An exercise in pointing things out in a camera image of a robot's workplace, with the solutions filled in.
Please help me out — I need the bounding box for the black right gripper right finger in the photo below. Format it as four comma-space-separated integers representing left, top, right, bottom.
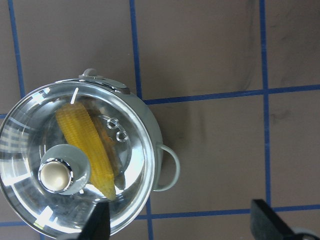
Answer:
250, 199, 300, 240

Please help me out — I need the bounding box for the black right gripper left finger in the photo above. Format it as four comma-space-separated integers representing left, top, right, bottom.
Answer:
75, 201, 111, 240

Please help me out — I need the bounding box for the glass pot lid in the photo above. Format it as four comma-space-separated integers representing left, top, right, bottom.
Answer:
0, 79, 161, 238

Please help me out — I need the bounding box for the yellow corn cob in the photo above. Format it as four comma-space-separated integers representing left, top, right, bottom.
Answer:
55, 102, 116, 201

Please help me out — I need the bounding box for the light green cooking pot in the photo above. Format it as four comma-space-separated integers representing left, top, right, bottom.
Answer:
29, 68, 181, 226

